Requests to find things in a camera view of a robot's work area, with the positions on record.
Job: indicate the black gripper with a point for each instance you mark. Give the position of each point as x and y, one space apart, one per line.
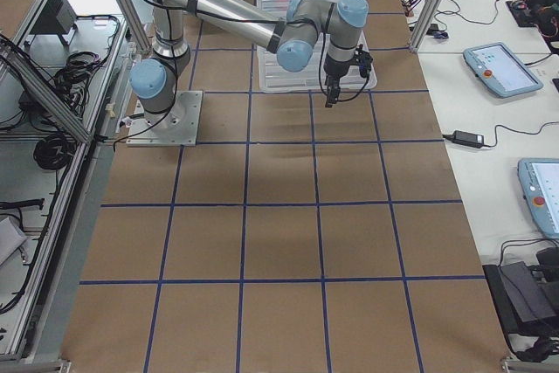
335 71

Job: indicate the aluminium frame rail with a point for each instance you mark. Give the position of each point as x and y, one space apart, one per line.
36 85

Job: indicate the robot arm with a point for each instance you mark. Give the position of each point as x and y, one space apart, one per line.
234 16

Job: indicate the black laptop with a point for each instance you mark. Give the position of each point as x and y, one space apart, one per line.
525 298

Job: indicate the black power adapter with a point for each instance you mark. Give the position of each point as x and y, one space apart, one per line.
468 139

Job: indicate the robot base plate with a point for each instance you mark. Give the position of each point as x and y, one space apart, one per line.
180 127

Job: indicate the blue teach pendant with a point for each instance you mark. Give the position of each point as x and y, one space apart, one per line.
500 70
539 182

